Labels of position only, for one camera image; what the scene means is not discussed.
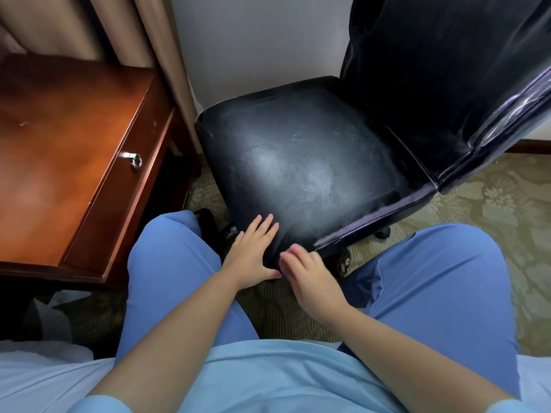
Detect person's right hand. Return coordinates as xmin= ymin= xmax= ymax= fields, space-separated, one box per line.
xmin=278 ymin=243 xmax=352 ymax=325

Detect person's left hand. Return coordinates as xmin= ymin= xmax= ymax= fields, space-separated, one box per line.
xmin=220 ymin=213 xmax=284 ymax=291

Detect person's right forearm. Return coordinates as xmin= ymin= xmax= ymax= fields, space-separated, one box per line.
xmin=331 ymin=305 xmax=513 ymax=413

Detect person's left forearm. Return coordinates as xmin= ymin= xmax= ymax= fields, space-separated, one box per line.
xmin=88 ymin=270 xmax=242 ymax=400

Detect blue trousers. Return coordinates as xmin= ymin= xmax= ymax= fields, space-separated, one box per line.
xmin=114 ymin=210 xmax=522 ymax=400

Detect light blue shirt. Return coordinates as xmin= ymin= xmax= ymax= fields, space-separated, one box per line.
xmin=68 ymin=339 xmax=541 ymax=413

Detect silver drawer knob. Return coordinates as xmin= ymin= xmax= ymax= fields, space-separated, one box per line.
xmin=119 ymin=151 xmax=143 ymax=170

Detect white sheer curtain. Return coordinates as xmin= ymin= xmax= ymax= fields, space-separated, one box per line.
xmin=188 ymin=79 xmax=204 ymax=119

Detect brown wooden nightstand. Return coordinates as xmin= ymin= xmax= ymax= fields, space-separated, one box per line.
xmin=0 ymin=53 xmax=201 ymax=293

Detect white plastic bag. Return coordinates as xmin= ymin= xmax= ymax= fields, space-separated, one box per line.
xmin=21 ymin=290 xmax=94 ymax=342

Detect dark wooden baseboard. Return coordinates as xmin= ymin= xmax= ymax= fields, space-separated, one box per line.
xmin=506 ymin=139 xmax=551 ymax=155

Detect beige curtain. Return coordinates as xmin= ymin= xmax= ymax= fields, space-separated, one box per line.
xmin=0 ymin=0 xmax=203 ymax=154

